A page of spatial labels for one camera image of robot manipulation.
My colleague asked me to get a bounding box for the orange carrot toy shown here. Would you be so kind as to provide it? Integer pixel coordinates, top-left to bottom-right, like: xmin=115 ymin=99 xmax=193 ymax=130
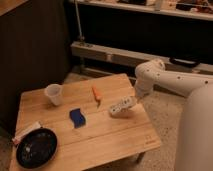
xmin=92 ymin=86 xmax=102 ymax=107

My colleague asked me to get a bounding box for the black round plate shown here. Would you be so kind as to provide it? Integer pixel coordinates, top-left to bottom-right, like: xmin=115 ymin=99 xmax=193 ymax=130
xmin=16 ymin=128 xmax=58 ymax=169

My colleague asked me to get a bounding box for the white toothpaste tube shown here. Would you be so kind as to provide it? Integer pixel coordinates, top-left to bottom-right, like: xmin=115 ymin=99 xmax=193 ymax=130
xmin=12 ymin=122 xmax=41 ymax=145

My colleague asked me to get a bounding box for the translucent plastic cup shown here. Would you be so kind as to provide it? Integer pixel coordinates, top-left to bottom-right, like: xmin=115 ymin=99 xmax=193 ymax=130
xmin=44 ymin=84 xmax=62 ymax=106

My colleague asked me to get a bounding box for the grey metal shelf beam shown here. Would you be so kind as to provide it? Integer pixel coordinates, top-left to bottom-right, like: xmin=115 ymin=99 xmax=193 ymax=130
xmin=70 ymin=40 xmax=213 ymax=75

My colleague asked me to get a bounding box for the black handle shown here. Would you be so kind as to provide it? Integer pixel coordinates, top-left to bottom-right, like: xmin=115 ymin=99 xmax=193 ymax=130
xmin=169 ymin=57 xmax=200 ymax=68

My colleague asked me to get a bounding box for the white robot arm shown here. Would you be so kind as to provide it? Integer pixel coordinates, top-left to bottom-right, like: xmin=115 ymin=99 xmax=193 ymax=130
xmin=135 ymin=59 xmax=213 ymax=171

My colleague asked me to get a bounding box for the wooden table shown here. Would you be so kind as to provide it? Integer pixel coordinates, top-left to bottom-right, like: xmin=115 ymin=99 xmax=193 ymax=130
xmin=10 ymin=74 xmax=161 ymax=171

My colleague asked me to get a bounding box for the upper shelf with items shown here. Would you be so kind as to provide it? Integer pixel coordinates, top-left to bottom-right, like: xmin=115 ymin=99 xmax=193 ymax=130
xmin=68 ymin=0 xmax=213 ymax=21

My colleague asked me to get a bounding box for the metal vertical pole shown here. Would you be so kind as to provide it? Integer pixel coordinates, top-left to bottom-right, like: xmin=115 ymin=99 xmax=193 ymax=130
xmin=74 ymin=0 xmax=85 ymax=46

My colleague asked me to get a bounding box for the blue sponge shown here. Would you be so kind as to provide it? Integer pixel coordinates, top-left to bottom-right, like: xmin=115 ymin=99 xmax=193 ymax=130
xmin=69 ymin=108 xmax=86 ymax=128

